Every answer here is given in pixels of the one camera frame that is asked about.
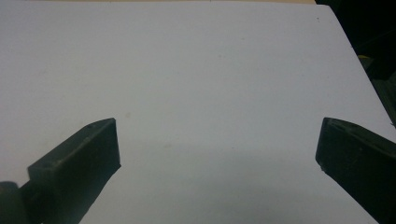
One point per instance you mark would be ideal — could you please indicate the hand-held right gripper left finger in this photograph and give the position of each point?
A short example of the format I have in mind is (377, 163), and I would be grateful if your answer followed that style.
(74, 168)

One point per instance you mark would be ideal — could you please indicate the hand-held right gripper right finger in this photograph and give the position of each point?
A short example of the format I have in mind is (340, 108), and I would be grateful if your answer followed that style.
(358, 158)

